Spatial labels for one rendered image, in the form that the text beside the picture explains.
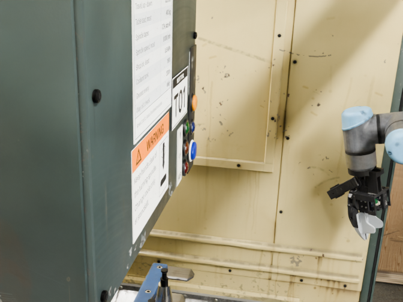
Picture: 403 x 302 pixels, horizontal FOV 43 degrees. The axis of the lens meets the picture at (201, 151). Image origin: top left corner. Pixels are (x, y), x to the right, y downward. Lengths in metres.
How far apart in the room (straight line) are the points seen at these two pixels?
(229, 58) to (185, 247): 0.65
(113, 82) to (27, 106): 0.08
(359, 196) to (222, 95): 0.49
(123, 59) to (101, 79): 0.06
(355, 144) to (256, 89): 0.36
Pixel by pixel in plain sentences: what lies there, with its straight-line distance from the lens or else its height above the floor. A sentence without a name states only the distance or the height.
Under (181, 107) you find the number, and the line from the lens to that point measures 0.73.
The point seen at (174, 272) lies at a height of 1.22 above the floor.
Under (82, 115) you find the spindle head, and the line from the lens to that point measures 0.40.
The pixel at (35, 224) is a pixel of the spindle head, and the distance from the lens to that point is 0.45.
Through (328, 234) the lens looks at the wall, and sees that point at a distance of 1.68.
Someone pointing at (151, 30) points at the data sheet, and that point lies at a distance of 0.56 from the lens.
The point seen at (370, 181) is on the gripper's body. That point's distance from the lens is 1.36.
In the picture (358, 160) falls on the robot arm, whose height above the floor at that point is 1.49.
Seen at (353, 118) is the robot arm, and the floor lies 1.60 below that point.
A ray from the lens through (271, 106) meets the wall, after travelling 1.51.
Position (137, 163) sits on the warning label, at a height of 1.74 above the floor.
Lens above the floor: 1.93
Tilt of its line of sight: 20 degrees down
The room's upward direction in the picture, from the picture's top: 2 degrees clockwise
